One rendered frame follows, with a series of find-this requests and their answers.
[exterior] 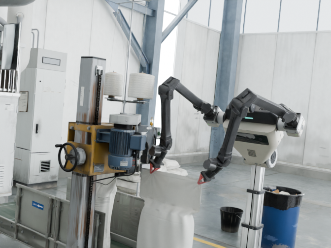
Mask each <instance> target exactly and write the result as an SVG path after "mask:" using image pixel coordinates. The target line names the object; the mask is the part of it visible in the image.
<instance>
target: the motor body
mask: <svg viewBox="0 0 331 248"><path fill-rule="evenodd" d="M134 133H135V130H134V129H121V128H111V131H110V140H109V152H110V154H109V155H108V166H109V168H111V169H114V170H129V169H131V167H132V160H133V156H132V155H131V154H132V151H133V150H132V149H130V148H129V144H130V136H131V135H134Z"/></svg>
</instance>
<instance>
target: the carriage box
mask: <svg viewBox="0 0 331 248"><path fill-rule="evenodd" d="M113 125H114V124H111V123H101V125H93V126H91V125H84V124H76V122H68V133H67V142H70V143H72V144H73V145H74V146H75V147H76V148H82V149H83V150H84V151H85V153H86V160H85V162H84V163H83V164H82V165H77V166H76V168H75V169H74V170H73V171H74V172H78V173H82V174H86V175H88V176H93V175H101V174H110V173H118V172H126V170H114V169H111V168H109V166H108V155H109V154H110V152H109V143H96V135H97V129H111V128H114V127H113ZM75 130H79V131H85V132H91V133H92V136H91V144H89V145H87V144H81V143H76V142H74V137H75ZM72 149H73V148H72V147H71V146H70V145H67V146H66V151H67V153H68V154H69V152H70V150H72ZM100 164H104V171H102V172H94V166H95V165H100ZM73 166H74V165H72V164H71V163H70V160H68V162H67V165H66V169H71V168H72V167H73Z"/></svg>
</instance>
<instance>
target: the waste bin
mask: <svg viewBox="0 0 331 248"><path fill-rule="evenodd" d="M263 189H264V190H265V193H264V202H263V212H262V221H261V223H262V224H263V225H264V227H263V230H262V239H261V247H262V248H295V242H296V235H297V228H298V218H299V211H300V206H301V203H302V197H303V196H304V193H303V192H302V191H300V190H298V189H294V188H290V187H285V186H263ZM277 189H278V190H279V192H282V191H283V192H287V193H289V194H290V195H288V194H280V193H274V192H273V191H275V190H277ZM296 194H297V195H296Z"/></svg>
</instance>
